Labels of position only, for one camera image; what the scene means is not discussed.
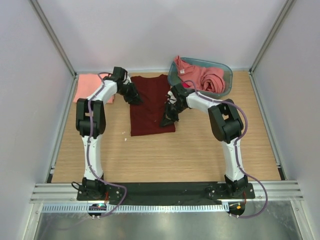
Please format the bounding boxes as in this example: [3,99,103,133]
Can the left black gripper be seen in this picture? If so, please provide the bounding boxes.
[118,82,144,105]

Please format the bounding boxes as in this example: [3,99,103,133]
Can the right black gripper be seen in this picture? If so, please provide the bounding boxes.
[159,101,187,128]

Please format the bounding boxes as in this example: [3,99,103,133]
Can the dark red t shirt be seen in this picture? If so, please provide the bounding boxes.
[130,74,176,137]

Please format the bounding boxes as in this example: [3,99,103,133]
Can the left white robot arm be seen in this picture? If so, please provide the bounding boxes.
[75,66,143,201]

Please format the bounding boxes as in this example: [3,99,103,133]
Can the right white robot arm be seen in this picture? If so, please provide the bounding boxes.
[160,83,248,198]

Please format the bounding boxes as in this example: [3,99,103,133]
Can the bright red t shirt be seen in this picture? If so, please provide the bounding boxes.
[182,83,190,88]

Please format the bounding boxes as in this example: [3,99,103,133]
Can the teal plastic basket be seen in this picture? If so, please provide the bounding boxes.
[167,56,233,99]

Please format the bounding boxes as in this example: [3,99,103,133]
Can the folded salmon pink t shirt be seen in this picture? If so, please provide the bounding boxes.
[73,73,118,104]

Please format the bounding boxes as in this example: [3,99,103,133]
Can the crumpled pink t shirt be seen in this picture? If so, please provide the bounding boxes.
[173,56,226,94]

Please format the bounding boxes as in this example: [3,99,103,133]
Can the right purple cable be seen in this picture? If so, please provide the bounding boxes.
[181,79,269,219]

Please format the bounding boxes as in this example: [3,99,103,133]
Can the purple cable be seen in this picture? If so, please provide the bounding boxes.
[86,72,128,218]
[181,79,269,219]

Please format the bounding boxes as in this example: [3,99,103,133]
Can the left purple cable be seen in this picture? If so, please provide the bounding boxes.
[86,72,128,218]

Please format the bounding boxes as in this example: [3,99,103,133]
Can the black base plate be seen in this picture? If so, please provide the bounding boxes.
[71,180,256,206]

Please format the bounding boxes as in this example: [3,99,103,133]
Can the white slotted cable duct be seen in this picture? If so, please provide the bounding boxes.
[41,203,229,214]

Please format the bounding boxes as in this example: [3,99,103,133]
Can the aluminium front rail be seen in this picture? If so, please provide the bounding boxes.
[29,180,304,204]

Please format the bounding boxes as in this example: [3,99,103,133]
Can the left aluminium corner post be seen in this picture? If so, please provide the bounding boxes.
[29,0,77,78]

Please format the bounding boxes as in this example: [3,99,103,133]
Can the aluminium corner post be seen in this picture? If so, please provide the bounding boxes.
[29,0,77,78]
[248,0,298,74]

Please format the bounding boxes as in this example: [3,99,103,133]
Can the right aluminium corner post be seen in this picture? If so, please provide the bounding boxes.
[248,0,298,74]

